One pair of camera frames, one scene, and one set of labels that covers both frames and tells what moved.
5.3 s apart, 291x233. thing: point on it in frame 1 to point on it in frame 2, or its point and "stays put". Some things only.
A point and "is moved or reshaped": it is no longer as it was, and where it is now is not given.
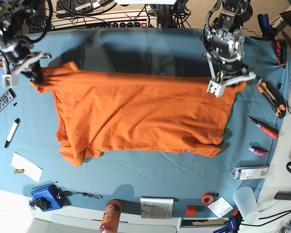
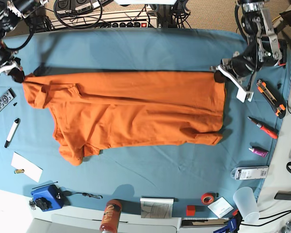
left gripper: [216, 86] to [240, 82]
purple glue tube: [261, 153] stays put
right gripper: [33, 73] to [6, 68]
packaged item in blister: [251, 173] stays put
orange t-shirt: [100, 110] is moved or reshaped
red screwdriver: [269, 131] stays put
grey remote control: [5, 100] stays put
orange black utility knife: [276, 101] stays put
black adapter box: [285, 195] stays put
